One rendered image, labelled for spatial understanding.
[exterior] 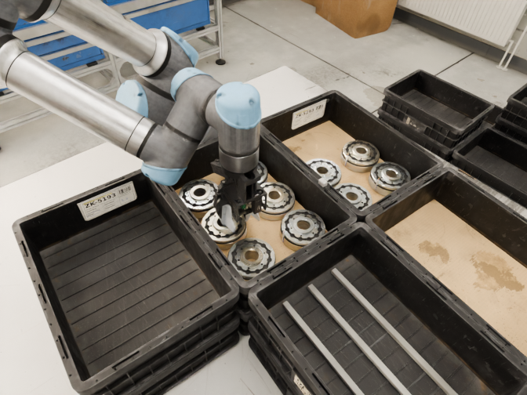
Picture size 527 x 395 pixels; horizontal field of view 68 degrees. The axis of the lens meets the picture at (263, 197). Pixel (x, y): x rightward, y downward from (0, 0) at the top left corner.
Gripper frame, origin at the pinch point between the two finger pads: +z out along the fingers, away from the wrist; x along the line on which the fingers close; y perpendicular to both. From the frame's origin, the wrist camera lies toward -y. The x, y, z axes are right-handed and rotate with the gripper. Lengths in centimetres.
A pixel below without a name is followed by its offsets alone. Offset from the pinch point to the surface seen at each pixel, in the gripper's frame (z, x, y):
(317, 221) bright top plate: -0.7, 15.8, 10.6
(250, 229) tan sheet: 2.3, 2.4, 2.8
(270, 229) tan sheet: 2.3, 6.6, 5.3
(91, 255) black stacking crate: 2.6, -31.4, -9.0
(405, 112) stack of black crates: 31, 108, -37
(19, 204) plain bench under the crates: 16, -45, -47
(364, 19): 69, 227, -183
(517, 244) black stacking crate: -2, 50, 39
